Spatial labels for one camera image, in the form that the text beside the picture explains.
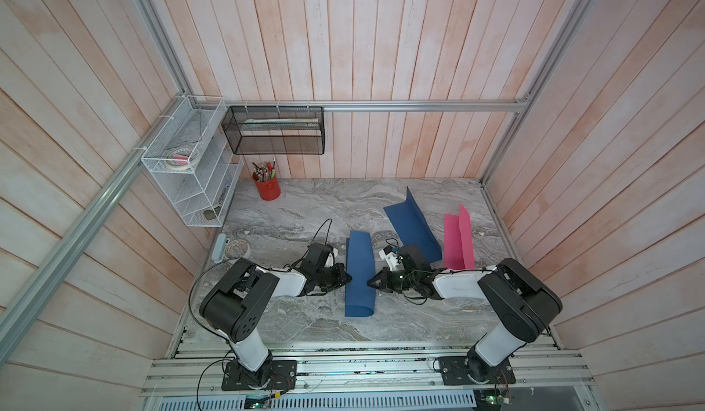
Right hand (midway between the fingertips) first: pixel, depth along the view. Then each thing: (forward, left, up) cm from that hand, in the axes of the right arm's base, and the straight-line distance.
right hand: (368, 282), depth 88 cm
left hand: (+1, +5, -2) cm, 6 cm away
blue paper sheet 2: (+25, -18, -3) cm, 31 cm away
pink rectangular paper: (+14, -31, +4) cm, 35 cm away
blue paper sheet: (-4, +3, -3) cm, 6 cm away
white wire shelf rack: (+14, +48, +29) cm, 58 cm away
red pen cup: (+38, +40, +4) cm, 55 cm away
